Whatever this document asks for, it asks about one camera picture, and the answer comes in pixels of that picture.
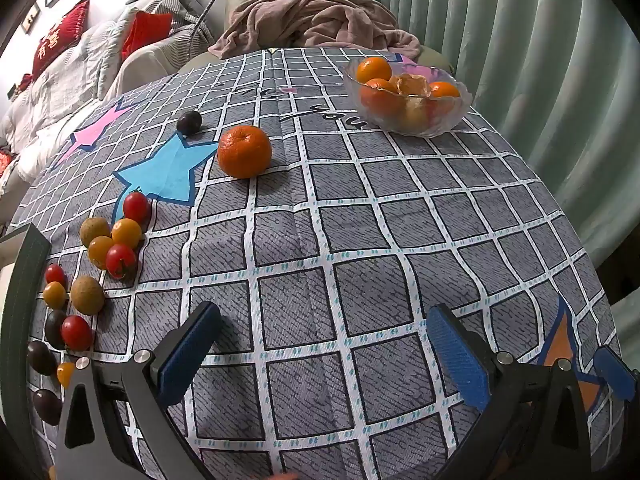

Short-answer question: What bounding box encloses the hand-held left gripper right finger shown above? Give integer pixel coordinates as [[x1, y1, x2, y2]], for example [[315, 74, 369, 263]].
[[426, 304, 608, 480]]

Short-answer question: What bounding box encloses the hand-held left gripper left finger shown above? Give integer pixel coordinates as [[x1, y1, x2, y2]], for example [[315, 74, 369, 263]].
[[50, 301, 223, 480]]

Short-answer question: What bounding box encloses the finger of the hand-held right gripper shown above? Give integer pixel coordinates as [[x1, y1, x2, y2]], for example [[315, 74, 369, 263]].
[[593, 346, 639, 402]]

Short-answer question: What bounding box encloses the big red cherry tomato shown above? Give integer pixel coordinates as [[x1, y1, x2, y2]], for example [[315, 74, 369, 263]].
[[61, 315, 93, 352]]

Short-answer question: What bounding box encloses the tan tomato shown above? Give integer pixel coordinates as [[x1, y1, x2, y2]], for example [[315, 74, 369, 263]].
[[70, 276, 106, 316]]

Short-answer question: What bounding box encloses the dark purple cherry tomato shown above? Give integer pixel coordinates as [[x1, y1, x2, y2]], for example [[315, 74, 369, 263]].
[[176, 110, 203, 136], [44, 309, 68, 351], [32, 389, 63, 426], [26, 340, 58, 376]]

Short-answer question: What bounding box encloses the brown longan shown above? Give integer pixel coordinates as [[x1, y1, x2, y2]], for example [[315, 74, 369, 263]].
[[80, 217, 112, 249]]

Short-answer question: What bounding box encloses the grey checked star tablecloth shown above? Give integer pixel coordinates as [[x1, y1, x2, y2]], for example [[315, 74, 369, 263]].
[[0, 47, 623, 480]]

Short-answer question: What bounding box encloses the large mandarin orange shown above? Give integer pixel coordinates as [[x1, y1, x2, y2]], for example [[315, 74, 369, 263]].
[[217, 125, 273, 179]]

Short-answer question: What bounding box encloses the clear glass bowl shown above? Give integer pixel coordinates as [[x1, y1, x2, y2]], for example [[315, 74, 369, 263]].
[[342, 57, 473, 138]]

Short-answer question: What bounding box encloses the peeled mandarin orange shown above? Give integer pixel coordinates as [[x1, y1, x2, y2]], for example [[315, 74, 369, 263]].
[[391, 73, 432, 98]]

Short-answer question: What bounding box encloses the white sofa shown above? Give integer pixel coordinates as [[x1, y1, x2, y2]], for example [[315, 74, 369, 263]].
[[0, 0, 216, 196]]

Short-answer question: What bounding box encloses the pale green curtain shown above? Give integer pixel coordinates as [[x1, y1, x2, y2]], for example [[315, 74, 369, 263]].
[[362, 0, 640, 321]]

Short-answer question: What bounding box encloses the white ruffled pillow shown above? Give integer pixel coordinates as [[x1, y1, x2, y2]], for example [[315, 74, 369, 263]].
[[60, 7, 132, 97]]

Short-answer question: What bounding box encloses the plain red pillow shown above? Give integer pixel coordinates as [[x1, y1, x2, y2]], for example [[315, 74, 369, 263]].
[[121, 11, 173, 58]]

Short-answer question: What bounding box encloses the grey striped cloth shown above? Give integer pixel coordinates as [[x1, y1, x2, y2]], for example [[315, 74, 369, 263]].
[[150, 0, 215, 55]]

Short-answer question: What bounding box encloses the red pillow with white print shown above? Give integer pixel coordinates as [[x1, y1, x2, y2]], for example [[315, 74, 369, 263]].
[[32, 0, 91, 78]]

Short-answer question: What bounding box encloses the pink blanket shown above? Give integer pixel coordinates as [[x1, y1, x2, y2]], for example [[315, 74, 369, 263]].
[[207, 0, 423, 63]]

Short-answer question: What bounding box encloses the grey cable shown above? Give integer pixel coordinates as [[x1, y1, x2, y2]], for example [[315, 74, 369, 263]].
[[192, 0, 241, 41]]

